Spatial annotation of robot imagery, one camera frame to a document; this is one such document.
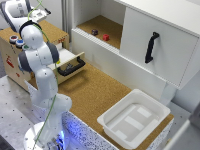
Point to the pink block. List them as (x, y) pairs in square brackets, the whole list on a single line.
[(106, 37)]

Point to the green button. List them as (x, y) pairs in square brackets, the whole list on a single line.
[(24, 47)]

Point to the purple block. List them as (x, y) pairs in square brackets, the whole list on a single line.
[(95, 32)]

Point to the wooden drawer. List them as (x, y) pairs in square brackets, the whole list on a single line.
[(68, 57)]

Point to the white sliding door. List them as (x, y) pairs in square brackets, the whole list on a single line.
[(173, 53)]

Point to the red button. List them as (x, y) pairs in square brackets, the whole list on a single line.
[(13, 38)]

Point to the white cabinet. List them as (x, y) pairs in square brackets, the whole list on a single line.
[(100, 58)]

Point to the white plastic box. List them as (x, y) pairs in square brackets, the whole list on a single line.
[(133, 120)]

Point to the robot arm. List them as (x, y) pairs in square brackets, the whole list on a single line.
[(43, 83)]

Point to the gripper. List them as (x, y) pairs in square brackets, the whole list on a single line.
[(39, 14)]

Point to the blue button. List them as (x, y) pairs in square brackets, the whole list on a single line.
[(19, 42)]

